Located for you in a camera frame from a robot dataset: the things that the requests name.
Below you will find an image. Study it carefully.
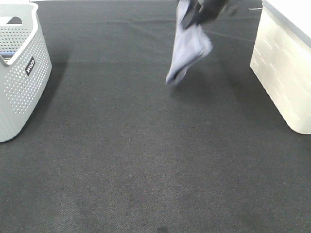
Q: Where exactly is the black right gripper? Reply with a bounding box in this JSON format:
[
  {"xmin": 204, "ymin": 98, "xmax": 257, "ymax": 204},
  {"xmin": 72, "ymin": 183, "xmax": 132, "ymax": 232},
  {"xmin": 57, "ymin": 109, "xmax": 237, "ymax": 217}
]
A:
[{"xmin": 182, "ymin": 0, "xmax": 229, "ymax": 29}]

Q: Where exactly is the lavender towel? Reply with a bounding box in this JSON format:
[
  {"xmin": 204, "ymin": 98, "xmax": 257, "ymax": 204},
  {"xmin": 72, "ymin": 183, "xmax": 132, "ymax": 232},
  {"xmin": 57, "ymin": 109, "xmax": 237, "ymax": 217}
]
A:
[{"xmin": 166, "ymin": 0, "xmax": 213, "ymax": 85}]

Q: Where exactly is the cream storage bin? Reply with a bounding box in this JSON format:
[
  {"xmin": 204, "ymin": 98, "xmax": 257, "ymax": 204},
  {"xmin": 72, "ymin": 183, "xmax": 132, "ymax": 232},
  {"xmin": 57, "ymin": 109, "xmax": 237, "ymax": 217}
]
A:
[{"xmin": 250, "ymin": 0, "xmax": 311, "ymax": 134}]

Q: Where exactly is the black fabric table mat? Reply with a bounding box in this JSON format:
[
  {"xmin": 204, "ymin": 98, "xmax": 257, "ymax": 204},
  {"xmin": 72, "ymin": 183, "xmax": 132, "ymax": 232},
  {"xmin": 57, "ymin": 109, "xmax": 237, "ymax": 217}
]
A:
[{"xmin": 0, "ymin": 0, "xmax": 311, "ymax": 233}]

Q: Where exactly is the grey perforated laundry basket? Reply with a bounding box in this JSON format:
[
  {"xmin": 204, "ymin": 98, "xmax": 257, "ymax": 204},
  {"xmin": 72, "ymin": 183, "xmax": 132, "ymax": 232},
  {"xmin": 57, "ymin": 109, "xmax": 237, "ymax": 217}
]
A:
[{"xmin": 0, "ymin": 0, "xmax": 52, "ymax": 142}]

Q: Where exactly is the blue cloth inside basket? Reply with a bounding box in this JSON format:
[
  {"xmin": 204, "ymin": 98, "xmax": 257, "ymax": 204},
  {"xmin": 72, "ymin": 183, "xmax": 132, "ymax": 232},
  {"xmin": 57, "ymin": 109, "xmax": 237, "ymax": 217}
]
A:
[{"xmin": 0, "ymin": 52, "xmax": 15, "ymax": 59}]

